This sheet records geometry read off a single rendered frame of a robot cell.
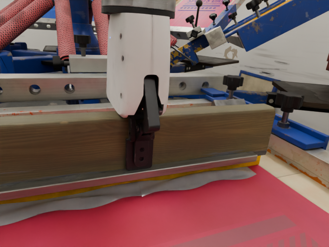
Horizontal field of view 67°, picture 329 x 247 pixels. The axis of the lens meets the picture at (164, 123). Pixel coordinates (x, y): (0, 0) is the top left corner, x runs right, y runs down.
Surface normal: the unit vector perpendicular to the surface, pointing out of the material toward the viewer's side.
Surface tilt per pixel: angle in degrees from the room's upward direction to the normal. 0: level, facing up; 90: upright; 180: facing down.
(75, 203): 41
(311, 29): 90
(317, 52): 90
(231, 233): 0
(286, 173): 0
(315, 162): 90
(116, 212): 0
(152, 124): 61
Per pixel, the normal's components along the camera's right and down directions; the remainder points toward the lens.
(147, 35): 0.47, 0.20
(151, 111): 0.35, -0.15
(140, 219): 0.06, -0.93
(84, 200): 0.25, -0.51
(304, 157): -0.93, 0.07
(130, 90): 0.22, 0.30
